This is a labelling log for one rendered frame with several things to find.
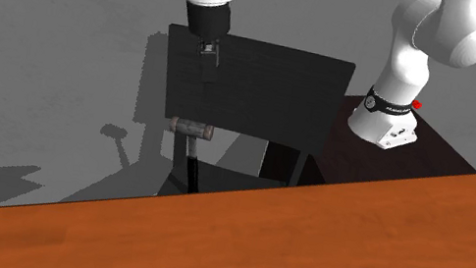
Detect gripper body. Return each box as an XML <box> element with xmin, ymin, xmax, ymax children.
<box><xmin>180</xmin><ymin>0</ymin><xmax>236</xmax><ymax>46</ymax></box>

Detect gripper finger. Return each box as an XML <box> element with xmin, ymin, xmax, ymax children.
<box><xmin>193</xmin><ymin>36</ymin><xmax>225</xmax><ymax>87</ymax></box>

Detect black square side table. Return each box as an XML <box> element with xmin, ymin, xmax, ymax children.
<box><xmin>141</xmin><ymin>21</ymin><xmax>360</xmax><ymax>218</ymax></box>

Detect orange wooden table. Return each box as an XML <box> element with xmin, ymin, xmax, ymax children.
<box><xmin>0</xmin><ymin>81</ymin><xmax>476</xmax><ymax>268</ymax></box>

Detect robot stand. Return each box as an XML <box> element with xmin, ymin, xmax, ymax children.
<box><xmin>258</xmin><ymin>80</ymin><xmax>476</xmax><ymax>216</ymax></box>

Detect hammer with black handle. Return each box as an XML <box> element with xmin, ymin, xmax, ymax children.
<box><xmin>158</xmin><ymin>115</ymin><xmax>217</xmax><ymax>197</ymax></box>

